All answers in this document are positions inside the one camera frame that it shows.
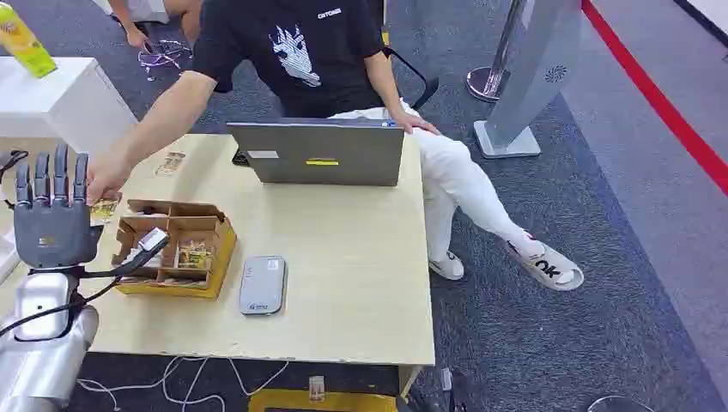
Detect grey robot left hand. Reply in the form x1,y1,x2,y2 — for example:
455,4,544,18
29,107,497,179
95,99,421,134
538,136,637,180
12,144,106,270

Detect person's right hand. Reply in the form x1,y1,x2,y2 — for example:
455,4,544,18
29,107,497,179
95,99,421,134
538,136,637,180
85,151,134,208

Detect person's left hand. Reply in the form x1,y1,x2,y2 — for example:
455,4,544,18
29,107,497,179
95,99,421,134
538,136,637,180
394,111,442,137

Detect yellow printed card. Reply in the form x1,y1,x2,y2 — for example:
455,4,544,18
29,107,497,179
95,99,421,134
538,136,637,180
89,197,122,224

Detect black chair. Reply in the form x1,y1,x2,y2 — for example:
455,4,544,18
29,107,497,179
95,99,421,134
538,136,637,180
382,31,440,112

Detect pale printed card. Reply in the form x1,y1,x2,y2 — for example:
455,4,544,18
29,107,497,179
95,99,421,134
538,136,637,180
154,150,188,178

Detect white cabinet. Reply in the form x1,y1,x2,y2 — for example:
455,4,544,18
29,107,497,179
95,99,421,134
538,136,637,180
0,55,139,173

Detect grey laptop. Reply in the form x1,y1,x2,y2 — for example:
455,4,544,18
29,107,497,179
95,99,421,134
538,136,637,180
227,118,405,188

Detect person in black shirt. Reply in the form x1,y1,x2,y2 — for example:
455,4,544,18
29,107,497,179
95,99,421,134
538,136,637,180
85,0,585,293

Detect stack of printed cards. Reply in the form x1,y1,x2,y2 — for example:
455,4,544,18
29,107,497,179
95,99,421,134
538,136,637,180
174,239,215,272

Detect grey standing kiosk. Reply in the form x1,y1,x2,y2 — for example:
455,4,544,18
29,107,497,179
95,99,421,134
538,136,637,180
473,0,585,160

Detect wooden card box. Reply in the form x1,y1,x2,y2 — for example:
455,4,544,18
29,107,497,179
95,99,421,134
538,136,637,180
111,198,239,300

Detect white slipper with print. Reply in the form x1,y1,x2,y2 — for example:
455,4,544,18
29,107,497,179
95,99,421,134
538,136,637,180
428,250,466,282
505,229,585,293

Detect yellow green drink carton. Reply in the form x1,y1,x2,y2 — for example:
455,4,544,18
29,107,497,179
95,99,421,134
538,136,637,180
0,2,58,80

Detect pale wooden desk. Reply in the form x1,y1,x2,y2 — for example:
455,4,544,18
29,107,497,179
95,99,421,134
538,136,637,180
0,132,437,399

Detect crouching person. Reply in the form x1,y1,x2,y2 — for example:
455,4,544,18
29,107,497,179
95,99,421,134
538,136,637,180
107,0,204,50

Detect grey flat card reader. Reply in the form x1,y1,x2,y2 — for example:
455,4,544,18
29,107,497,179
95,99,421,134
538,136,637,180
238,255,288,318

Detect small clear cup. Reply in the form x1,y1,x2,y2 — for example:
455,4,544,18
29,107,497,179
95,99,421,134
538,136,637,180
307,375,327,405

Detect yellow floor board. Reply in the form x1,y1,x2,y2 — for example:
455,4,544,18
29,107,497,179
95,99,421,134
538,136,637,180
247,389,399,412

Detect round chrome base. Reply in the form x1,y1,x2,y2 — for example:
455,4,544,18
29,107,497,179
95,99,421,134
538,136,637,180
586,395,656,412

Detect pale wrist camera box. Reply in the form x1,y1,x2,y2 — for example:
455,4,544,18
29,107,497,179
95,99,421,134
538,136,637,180
113,227,171,277

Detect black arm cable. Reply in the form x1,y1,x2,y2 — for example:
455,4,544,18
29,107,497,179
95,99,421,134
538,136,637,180
0,265,122,343

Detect black cable loop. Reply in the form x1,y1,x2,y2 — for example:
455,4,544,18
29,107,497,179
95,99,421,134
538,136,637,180
0,149,30,183

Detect chrome stanchion post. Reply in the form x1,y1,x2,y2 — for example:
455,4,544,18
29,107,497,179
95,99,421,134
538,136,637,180
465,0,527,104

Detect tangled floor cables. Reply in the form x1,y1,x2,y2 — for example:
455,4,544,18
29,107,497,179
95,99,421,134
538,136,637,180
136,38,194,79

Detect white cable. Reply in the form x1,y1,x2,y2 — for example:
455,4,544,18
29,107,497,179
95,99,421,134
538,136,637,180
76,354,290,412

